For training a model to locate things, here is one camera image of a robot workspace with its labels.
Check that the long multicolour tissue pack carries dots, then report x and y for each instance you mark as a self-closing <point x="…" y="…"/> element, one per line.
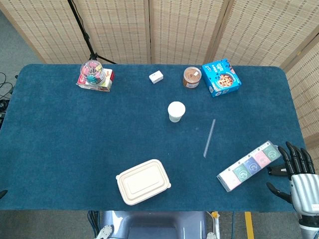
<point x="245" y="168"/>

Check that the small white box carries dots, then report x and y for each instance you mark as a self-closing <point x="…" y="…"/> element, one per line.
<point x="156" y="76"/>

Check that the blue table cloth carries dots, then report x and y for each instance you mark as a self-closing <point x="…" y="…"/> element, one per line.
<point x="74" y="139"/>

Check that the clear plastic straw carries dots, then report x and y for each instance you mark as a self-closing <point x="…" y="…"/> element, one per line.
<point x="209" y="138"/>

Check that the black tripod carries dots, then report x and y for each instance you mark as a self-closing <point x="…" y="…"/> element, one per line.
<point x="86" y="37"/>

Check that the white paper cup green flower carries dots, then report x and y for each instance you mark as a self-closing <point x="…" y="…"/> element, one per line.
<point x="176" y="109"/>

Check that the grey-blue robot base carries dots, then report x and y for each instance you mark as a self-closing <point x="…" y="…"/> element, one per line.
<point x="154" y="225"/>

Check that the black stapler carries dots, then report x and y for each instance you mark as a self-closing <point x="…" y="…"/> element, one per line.
<point x="276" y="170"/>

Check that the clear jar brown contents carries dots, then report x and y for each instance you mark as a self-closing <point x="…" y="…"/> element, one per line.
<point x="192" y="76"/>

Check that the blue cookie box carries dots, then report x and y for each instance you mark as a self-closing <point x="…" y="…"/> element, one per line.
<point x="220" y="77"/>

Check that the red snack box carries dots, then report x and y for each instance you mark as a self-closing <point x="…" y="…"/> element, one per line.
<point x="108" y="82"/>

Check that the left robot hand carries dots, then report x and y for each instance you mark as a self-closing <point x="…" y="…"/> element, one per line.
<point x="3" y="193"/>

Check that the clear jar of binder clips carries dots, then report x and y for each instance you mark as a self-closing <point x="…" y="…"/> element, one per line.
<point x="92" y="72"/>

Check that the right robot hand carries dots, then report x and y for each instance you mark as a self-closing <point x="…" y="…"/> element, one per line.
<point x="304" y="191"/>

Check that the beige lidded lunch box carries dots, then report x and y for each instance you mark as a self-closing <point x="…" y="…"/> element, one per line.
<point x="142" y="183"/>

